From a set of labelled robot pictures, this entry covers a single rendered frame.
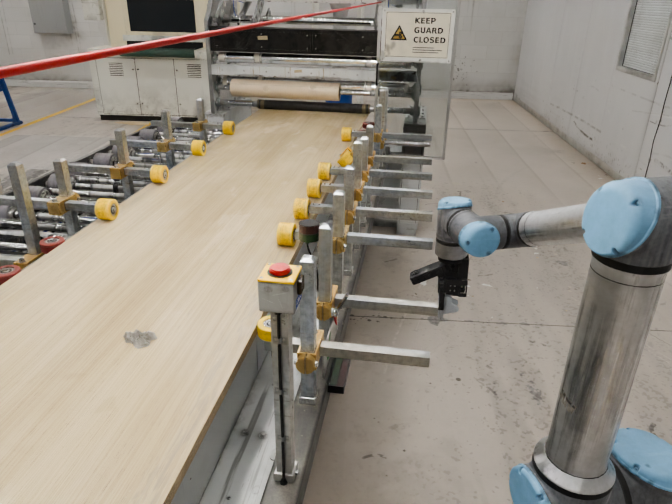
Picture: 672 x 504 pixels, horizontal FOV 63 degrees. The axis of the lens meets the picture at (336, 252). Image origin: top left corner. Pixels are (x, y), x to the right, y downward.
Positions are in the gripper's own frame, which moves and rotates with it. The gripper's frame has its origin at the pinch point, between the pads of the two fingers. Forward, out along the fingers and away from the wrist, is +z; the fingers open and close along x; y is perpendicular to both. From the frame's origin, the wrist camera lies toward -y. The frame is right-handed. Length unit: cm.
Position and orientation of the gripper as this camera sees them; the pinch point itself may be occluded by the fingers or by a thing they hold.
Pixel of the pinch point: (438, 315)
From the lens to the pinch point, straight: 168.8
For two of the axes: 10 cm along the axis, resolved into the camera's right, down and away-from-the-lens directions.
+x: 1.6, -4.2, 8.9
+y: 9.9, 0.5, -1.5
